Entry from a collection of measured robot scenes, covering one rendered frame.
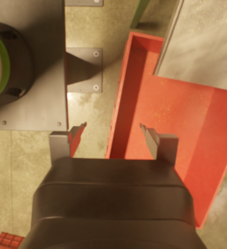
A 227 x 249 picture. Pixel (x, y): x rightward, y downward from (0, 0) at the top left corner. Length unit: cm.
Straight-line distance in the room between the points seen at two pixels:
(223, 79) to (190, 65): 9
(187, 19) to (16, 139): 139
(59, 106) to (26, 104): 6
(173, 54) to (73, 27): 97
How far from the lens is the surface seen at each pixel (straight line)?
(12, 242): 209
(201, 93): 81
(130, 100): 73
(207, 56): 46
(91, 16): 132
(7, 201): 189
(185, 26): 42
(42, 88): 37
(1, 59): 29
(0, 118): 42
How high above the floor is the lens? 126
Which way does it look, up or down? 74 degrees down
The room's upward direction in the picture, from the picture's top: 179 degrees clockwise
